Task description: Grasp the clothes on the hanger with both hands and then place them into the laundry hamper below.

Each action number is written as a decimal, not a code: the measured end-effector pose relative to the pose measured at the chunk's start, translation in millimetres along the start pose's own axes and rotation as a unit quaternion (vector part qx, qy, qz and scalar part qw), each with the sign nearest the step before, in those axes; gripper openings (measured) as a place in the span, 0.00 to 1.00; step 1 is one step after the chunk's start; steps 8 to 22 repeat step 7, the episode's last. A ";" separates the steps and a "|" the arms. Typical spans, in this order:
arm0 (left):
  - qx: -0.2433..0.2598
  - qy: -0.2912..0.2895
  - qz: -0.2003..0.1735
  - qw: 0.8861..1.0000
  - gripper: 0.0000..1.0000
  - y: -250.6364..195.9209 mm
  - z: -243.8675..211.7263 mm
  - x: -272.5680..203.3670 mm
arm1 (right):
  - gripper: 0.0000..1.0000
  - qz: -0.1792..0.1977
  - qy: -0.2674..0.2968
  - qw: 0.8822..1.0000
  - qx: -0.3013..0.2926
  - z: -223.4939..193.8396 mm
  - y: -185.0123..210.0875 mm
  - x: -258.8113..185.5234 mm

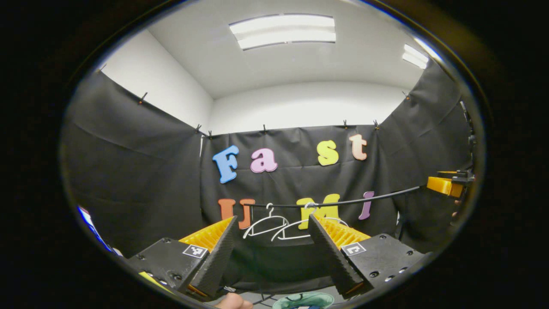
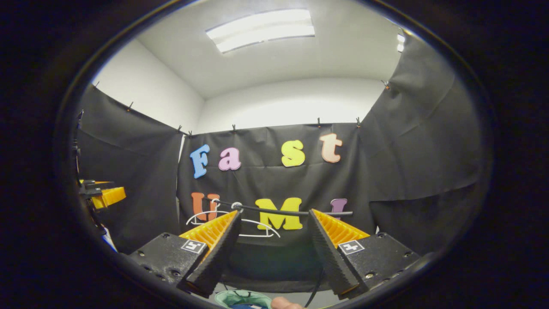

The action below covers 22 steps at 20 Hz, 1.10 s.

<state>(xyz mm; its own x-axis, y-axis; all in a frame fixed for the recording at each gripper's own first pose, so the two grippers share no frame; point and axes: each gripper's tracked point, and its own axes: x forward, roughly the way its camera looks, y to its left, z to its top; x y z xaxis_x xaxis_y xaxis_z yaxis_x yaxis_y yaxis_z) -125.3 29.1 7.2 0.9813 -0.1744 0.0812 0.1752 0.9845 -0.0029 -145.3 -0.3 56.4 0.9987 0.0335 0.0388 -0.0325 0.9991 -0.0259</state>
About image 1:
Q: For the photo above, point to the small ceiling light panel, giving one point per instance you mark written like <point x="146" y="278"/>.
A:
<point x="415" y="56"/>

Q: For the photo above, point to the green laundry hamper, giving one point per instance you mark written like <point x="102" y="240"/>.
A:
<point x="283" y="301"/>

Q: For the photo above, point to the blue knit garment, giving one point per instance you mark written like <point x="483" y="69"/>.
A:
<point x="302" y="306"/>

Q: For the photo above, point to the black clothes rail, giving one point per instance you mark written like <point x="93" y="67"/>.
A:
<point x="343" y="201"/>

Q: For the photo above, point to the large ceiling light panel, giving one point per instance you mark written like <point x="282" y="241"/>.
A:
<point x="283" y="31"/>

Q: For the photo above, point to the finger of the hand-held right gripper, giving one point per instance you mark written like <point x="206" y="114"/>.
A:
<point x="444" y="186"/>
<point x="447" y="172"/>

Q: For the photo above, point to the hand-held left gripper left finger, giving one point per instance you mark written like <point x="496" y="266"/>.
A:
<point x="214" y="257"/>

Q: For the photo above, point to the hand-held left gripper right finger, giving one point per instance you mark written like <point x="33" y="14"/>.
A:
<point x="332" y="257"/>

